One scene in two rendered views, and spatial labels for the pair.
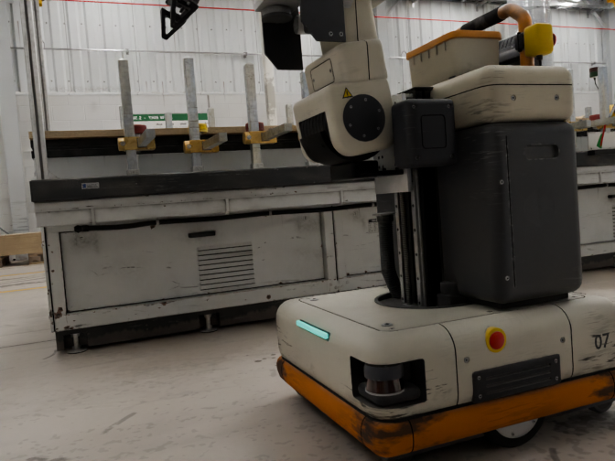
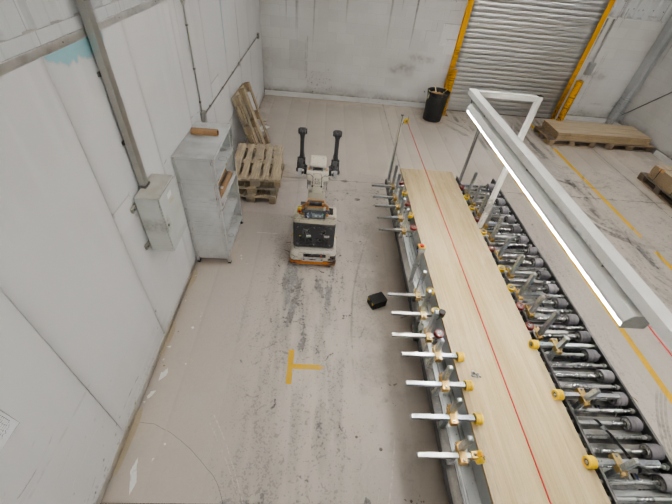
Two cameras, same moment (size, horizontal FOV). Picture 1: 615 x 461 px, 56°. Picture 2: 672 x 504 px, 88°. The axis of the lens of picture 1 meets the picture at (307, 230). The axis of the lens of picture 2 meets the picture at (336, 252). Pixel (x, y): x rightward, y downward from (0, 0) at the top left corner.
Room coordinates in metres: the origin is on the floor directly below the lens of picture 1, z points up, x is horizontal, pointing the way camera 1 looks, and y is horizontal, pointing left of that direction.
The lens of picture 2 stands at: (2.86, -3.75, 3.48)
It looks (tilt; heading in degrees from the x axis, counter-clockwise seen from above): 43 degrees down; 107
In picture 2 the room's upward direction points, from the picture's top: 7 degrees clockwise
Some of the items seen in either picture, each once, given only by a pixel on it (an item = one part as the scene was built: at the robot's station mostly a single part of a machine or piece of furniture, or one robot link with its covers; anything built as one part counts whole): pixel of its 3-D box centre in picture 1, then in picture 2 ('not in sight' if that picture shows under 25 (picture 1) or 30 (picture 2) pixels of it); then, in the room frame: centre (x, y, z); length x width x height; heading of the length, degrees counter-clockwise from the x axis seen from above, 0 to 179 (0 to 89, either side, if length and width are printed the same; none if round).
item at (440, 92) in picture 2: not in sight; (434, 104); (2.15, 5.65, 0.36); 0.59 x 0.58 x 0.73; 112
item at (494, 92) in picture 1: (452, 176); (314, 223); (1.50, -0.39, 0.59); 0.55 x 0.34 x 0.83; 21
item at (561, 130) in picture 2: not in sight; (595, 132); (6.09, 6.57, 0.23); 2.41 x 0.77 x 0.17; 23
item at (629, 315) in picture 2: not in sight; (525, 175); (3.38, -1.30, 2.34); 2.40 x 0.12 x 0.08; 112
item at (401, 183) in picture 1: (372, 141); not in sight; (1.35, -0.17, 0.68); 0.28 x 0.27 x 0.25; 21
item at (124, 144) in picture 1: (136, 144); not in sight; (2.26, 0.64, 0.82); 0.14 x 0.06 x 0.05; 112
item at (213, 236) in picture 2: not in sight; (213, 195); (0.20, -0.69, 0.78); 0.90 x 0.45 x 1.55; 112
